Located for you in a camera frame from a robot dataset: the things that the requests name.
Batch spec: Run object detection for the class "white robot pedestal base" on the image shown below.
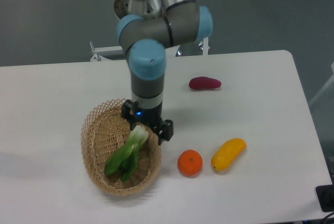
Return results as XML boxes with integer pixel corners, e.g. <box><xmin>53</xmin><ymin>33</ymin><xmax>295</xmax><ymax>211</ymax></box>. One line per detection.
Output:
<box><xmin>91</xmin><ymin>0</ymin><xmax>213</xmax><ymax>61</ymax></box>

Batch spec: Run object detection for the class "purple sweet potato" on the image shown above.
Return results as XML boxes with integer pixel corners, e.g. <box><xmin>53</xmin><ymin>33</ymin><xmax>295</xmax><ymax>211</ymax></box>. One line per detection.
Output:
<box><xmin>188</xmin><ymin>76</ymin><xmax>221</xmax><ymax>90</ymax></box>

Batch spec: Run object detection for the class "yellow mango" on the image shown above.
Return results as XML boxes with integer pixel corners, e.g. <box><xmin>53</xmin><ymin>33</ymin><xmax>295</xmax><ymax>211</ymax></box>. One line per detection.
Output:
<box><xmin>211</xmin><ymin>138</ymin><xmax>247</xmax><ymax>171</ymax></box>

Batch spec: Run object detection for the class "orange tangerine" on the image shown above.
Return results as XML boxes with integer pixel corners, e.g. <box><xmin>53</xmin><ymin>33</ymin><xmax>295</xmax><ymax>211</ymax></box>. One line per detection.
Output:
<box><xmin>177</xmin><ymin>149</ymin><xmax>203</xmax><ymax>178</ymax></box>

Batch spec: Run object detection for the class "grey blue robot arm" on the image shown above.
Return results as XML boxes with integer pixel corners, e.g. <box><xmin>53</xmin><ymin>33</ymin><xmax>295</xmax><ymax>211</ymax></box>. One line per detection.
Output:
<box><xmin>116</xmin><ymin>0</ymin><xmax>213</xmax><ymax>142</ymax></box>

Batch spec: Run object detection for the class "green bok choy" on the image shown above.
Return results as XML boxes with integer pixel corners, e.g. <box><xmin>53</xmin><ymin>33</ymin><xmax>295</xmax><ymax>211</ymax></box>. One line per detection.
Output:
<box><xmin>104</xmin><ymin>125</ymin><xmax>149</xmax><ymax>182</ymax></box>

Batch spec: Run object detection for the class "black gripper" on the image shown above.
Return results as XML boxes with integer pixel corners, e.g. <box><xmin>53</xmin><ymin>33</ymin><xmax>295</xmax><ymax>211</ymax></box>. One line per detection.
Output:
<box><xmin>121</xmin><ymin>99</ymin><xmax>174</xmax><ymax>145</ymax></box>

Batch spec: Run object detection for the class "woven wicker basket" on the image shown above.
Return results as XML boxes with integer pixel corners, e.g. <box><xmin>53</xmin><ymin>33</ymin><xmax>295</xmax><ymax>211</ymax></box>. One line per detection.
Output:
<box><xmin>81</xmin><ymin>99</ymin><xmax>161</xmax><ymax>196</ymax></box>

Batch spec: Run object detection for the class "black device at table edge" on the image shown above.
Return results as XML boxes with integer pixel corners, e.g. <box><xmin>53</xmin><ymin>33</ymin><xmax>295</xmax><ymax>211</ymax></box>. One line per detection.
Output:
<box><xmin>315</xmin><ymin>184</ymin><xmax>333</xmax><ymax>213</ymax></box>

